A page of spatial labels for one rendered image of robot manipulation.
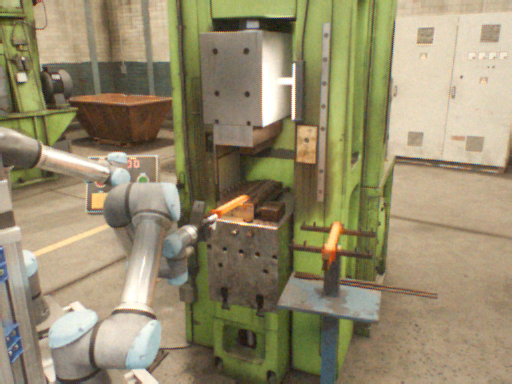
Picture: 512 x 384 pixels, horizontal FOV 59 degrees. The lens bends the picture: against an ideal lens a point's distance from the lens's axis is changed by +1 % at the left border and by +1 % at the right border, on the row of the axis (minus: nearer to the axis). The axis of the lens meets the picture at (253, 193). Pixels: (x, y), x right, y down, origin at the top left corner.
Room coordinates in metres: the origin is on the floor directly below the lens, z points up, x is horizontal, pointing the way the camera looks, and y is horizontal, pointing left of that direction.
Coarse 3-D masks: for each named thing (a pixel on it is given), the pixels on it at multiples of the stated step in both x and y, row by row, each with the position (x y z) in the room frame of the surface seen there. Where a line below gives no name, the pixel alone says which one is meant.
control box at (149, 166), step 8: (96, 160) 2.16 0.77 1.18; (128, 160) 2.16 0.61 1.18; (136, 160) 2.16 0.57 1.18; (144, 160) 2.17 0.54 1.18; (152, 160) 2.17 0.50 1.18; (160, 160) 2.24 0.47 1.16; (136, 168) 2.14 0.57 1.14; (144, 168) 2.15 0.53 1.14; (152, 168) 2.15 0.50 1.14; (160, 168) 2.22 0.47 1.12; (136, 176) 2.12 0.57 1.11; (144, 176) 2.12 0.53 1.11; (152, 176) 2.13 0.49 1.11; (160, 176) 2.20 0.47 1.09; (88, 184) 2.10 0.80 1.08; (96, 184) 2.10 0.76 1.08; (88, 192) 2.08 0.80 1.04; (96, 192) 2.08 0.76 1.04; (104, 192) 2.08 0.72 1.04; (88, 200) 2.06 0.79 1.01; (88, 208) 2.04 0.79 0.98
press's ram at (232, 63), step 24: (216, 48) 2.08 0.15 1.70; (240, 48) 2.03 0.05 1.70; (264, 48) 2.02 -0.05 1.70; (288, 48) 2.32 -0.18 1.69; (216, 72) 2.08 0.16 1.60; (240, 72) 2.04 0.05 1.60; (264, 72) 2.01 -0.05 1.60; (288, 72) 2.32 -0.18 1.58; (216, 96) 2.08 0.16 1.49; (240, 96) 2.04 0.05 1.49; (264, 96) 2.01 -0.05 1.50; (288, 96) 2.33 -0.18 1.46; (216, 120) 2.10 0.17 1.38; (240, 120) 2.04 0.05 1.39; (264, 120) 2.01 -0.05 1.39
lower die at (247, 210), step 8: (248, 184) 2.38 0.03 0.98; (256, 184) 2.35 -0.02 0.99; (280, 184) 2.37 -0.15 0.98; (232, 192) 2.25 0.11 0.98; (240, 192) 2.22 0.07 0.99; (256, 192) 2.18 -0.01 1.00; (264, 192) 2.21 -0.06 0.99; (272, 192) 2.25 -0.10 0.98; (224, 200) 2.12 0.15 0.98; (232, 200) 2.09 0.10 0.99; (248, 200) 2.08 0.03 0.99; (256, 200) 2.08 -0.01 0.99; (216, 208) 2.09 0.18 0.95; (240, 208) 2.04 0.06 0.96; (248, 208) 2.03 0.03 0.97; (256, 208) 2.04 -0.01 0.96; (232, 216) 2.06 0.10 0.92; (240, 216) 2.04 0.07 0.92; (248, 216) 2.03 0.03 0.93; (256, 216) 2.04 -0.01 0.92
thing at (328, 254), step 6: (336, 222) 1.80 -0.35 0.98; (336, 228) 1.74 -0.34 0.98; (330, 234) 1.67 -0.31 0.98; (336, 234) 1.67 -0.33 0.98; (330, 240) 1.61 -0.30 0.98; (336, 240) 1.64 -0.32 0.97; (330, 246) 1.56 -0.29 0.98; (324, 252) 1.48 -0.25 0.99; (330, 252) 1.48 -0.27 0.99; (324, 258) 1.43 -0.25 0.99; (330, 258) 1.50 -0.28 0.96; (324, 264) 1.43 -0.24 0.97; (330, 264) 1.46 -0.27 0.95; (324, 270) 1.43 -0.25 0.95
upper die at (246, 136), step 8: (280, 120) 2.37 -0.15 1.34; (216, 128) 2.08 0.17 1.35; (224, 128) 2.07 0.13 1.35; (232, 128) 2.05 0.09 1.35; (240, 128) 2.04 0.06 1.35; (248, 128) 2.02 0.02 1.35; (256, 128) 2.06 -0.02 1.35; (264, 128) 2.15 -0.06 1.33; (272, 128) 2.25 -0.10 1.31; (280, 128) 2.37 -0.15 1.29; (216, 136) 2.09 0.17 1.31; (224, 136) 2.07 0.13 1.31; (232, 136) 2.05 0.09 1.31; (240, 136) 2.04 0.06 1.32; (248, 136) 2.02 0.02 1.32; (256, 136) 2.05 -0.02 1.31; (264, 136) 2.15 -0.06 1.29; (272, 136) 2.26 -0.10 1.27; (224, 144) 2.07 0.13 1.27; (232, 144) 2.05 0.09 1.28; (240, 144) 2.04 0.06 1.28; (248, 144) 2.02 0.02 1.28; (256, 144) 2.05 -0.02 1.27
